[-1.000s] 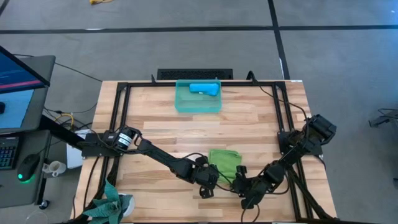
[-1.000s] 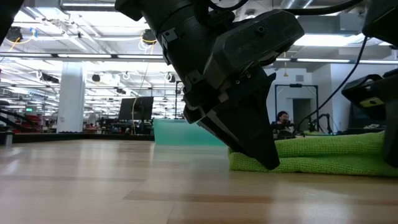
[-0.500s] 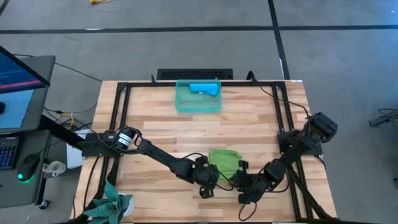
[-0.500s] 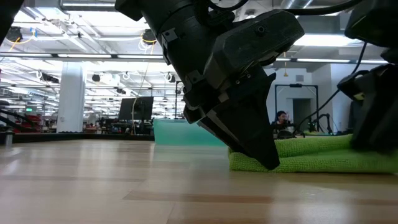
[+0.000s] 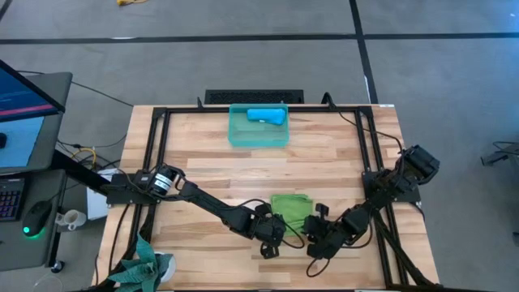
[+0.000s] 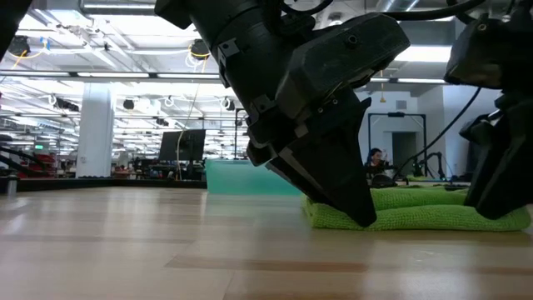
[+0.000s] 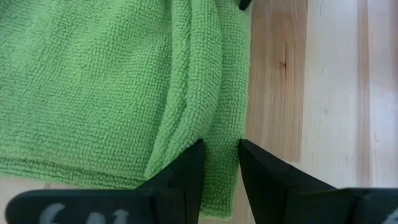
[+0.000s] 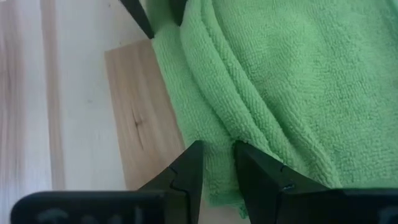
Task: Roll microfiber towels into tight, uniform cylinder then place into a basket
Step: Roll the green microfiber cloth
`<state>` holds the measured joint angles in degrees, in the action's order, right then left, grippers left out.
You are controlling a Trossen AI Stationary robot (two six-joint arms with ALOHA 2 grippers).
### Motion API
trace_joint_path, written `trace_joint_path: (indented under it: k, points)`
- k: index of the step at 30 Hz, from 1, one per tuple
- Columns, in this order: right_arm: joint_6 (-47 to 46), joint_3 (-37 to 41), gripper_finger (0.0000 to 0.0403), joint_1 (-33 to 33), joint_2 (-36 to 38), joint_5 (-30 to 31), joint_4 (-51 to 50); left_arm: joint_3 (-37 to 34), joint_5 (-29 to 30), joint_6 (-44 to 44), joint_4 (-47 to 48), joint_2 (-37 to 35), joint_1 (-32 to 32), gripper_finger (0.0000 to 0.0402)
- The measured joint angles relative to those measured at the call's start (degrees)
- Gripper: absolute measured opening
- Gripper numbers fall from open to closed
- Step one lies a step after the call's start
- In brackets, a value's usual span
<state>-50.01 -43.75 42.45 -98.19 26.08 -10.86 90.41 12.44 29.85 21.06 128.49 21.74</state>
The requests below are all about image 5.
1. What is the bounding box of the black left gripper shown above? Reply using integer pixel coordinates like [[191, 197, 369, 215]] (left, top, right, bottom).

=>
[[248, 202, 288, 260]]

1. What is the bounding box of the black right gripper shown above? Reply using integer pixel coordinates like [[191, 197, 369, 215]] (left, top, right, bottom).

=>
[[302, 203, 346, 260]]

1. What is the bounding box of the green microfiber towel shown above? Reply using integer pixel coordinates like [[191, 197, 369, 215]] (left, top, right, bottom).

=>
[[269, 193, 315, 238]]

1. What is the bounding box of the blue microfiber towel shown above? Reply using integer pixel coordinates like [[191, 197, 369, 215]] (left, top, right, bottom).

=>
[[246, 107, 287, 127]]

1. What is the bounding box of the teal translucent plastic basket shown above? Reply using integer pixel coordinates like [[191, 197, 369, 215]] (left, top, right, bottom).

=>
[[227, 102, 291, 148]]

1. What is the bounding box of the white plant pot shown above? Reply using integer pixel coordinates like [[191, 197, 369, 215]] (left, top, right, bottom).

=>
[[152, 251, 178, 284]]

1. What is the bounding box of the artificial green plant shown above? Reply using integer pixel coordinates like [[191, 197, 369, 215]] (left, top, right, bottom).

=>
[[106, 232, 174, 292]]

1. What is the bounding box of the black floor vent grille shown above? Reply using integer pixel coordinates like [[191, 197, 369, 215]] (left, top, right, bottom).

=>
[[204, 88, 306, 105]]

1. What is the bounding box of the white box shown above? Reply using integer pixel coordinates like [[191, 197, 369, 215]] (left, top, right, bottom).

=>
[[85, 167, 119, 221]]

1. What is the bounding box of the white mug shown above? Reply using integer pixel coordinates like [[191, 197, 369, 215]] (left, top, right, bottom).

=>
[[54, 208, 88, 232]]

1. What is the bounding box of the black desk support bar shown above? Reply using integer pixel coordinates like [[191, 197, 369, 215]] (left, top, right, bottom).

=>
[[49, 148, 114, 195]]

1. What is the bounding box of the black floor stand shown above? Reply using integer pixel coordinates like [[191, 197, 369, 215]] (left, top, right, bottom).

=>
[[479, 139, 519, 168]]

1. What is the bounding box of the black computer mouse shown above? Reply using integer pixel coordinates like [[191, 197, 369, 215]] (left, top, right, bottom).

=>
[[21, 200, 54, 240]]

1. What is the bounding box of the grey computer desk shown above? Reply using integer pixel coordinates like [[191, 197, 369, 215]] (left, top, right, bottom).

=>
[[0, 71, 74, 273]]

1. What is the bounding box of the black keyboard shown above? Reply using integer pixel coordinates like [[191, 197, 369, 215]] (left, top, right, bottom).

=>
[[0, 178, 27, 222]]

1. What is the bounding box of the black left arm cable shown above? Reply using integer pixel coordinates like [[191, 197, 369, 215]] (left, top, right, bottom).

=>
[[237, 198, 306, 250]]

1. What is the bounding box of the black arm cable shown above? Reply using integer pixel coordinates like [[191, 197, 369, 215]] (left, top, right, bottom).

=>
[[336, 109, 405, 156], [237, 198, 306, 250]]

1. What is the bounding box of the black cable bundle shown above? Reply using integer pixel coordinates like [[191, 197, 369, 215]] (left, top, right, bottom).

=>
[[371, 200, 439, 288]]

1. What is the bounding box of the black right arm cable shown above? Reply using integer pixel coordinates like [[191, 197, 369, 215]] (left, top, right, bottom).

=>
[[336, 109, 405, 156]]

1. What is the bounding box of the black aluminium table frame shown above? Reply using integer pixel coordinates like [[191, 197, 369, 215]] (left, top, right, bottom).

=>
[[91, 104, 443, 292]]

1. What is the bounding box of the yellow cable coil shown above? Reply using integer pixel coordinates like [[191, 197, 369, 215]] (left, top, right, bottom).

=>
[[70, 147, 99, 171]]

